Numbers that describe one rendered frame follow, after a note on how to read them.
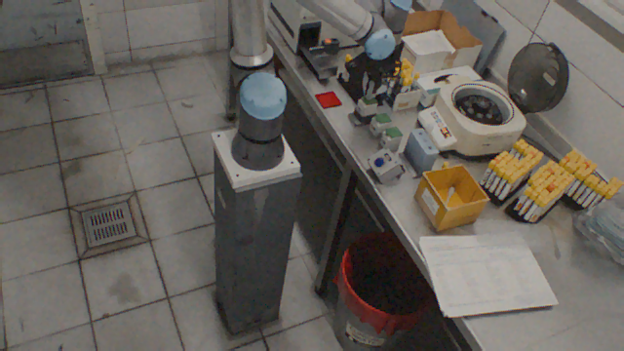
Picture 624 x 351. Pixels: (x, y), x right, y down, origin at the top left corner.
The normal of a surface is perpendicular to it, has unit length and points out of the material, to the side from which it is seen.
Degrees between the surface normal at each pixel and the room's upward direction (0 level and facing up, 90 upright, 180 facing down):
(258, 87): 7
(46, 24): 90
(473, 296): 0
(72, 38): 90
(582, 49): 90
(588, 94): 90
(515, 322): 0
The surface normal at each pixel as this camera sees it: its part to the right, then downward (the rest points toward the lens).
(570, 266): 0.13, -0.67
